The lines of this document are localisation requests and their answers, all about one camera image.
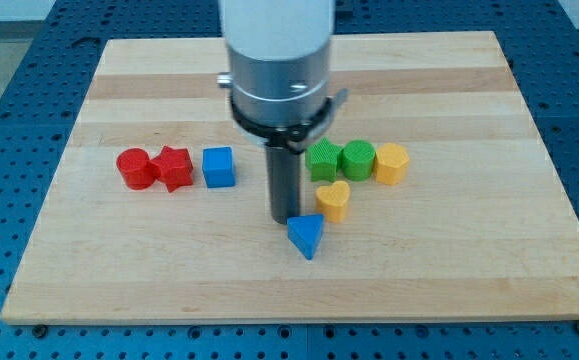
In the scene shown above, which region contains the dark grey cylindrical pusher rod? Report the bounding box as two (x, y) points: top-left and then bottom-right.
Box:
(265, 147), (301, 224)

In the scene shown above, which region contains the blue triangle block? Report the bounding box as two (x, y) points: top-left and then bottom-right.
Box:
(287, 214), (325, 260)

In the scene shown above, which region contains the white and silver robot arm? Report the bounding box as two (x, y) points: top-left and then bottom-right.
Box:
(218, 0), (347, 224)

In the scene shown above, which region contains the light wooden board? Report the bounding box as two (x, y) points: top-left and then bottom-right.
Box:
(1, 31), (579, 325)

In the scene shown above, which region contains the green star block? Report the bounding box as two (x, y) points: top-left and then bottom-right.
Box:
(305, 137), (343, 182)

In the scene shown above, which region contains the yellow heart block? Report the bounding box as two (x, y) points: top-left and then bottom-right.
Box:
(315, 181), (351, 223)

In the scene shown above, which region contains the blue cube block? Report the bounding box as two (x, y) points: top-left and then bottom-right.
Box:
(202, 147), (236, 188)

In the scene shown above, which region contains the green cylinder block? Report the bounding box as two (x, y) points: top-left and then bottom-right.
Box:
(342, 140), (375, 181)

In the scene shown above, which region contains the yellow hexagon block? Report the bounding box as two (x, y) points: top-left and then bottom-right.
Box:
(373, 143), (410, 185)

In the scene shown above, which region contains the red star block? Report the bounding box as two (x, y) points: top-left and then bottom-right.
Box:
(148, 146), (193, 193)

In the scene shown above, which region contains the red cylinder block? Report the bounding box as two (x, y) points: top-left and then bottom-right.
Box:
(116, 148), (155, 190)

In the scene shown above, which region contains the black clamp ring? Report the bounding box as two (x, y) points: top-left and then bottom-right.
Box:
(228, 88), (349, 155)

